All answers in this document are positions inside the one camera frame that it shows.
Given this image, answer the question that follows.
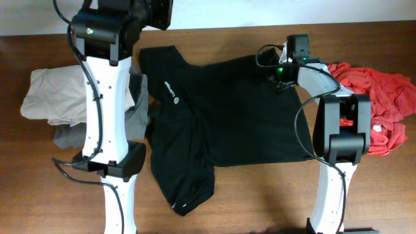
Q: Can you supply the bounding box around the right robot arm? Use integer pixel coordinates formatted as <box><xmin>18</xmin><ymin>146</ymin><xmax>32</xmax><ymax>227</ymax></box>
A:
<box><xmin>273</xmin><ymin>34</ymin><xmax>371</xmax><ymax>234</ymax></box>

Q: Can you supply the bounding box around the red crumpled shirt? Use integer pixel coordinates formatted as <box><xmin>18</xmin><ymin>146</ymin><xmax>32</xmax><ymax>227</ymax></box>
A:
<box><xmin>328</xmin><ymin>62</ymin><xmax>415</xmax><ymax>155</ymax></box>

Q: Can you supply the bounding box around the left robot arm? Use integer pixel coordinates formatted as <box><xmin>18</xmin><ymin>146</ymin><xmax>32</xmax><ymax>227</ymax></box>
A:
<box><xmin>68</xmin><ymin>0</ymin><xmax>173</xmax><ymax>233</ymax></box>

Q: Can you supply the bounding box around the black polo shirt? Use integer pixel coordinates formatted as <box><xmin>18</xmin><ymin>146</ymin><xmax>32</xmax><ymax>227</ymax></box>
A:
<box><xmin>138</xmin><ymin>46</ymin><xmax>313</xmax><ymax>216</ymax></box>

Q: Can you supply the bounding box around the beige folded garment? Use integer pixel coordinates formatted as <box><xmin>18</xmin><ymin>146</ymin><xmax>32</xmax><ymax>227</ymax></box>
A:
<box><xmin>20</xmin><ymin>64</ymin><xmax>136</xmax><ymax>127</ymax></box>

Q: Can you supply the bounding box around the grey folded garment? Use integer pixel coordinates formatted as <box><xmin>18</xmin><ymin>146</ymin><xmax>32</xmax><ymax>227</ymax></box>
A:
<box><xmin>53</xmin><ymin>66</ymin><xmax>149</xmax><ymax>149</ymax></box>

